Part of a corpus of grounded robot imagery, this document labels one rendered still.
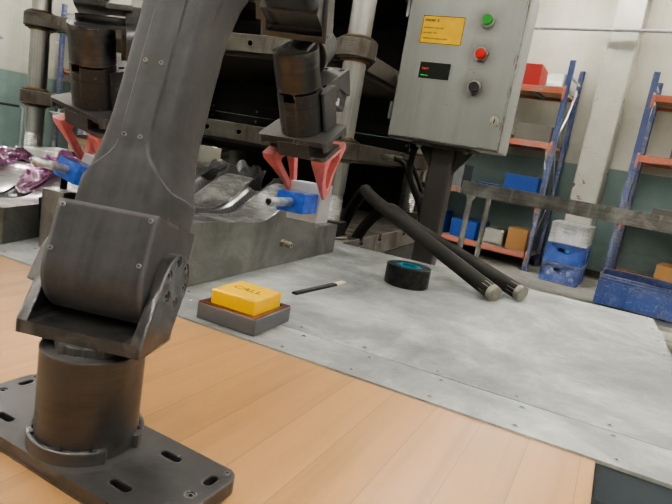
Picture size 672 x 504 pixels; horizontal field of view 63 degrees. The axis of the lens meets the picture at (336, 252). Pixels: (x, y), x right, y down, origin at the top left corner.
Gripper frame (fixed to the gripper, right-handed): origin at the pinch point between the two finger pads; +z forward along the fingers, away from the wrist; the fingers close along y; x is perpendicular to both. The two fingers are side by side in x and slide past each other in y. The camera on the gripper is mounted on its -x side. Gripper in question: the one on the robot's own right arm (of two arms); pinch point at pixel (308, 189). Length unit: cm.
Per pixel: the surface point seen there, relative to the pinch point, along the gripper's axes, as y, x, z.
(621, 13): -26, -646, 110
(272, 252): 10.3, -3.4, 15.9
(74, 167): 27.2, 15.3, -5.9
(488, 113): -9, -74, 15
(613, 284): -65, -287, 209
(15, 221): 40.0, 18.8, 3.6
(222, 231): 10.2, 7.9, 4.8
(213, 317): -0.7, 24.4, 3.8
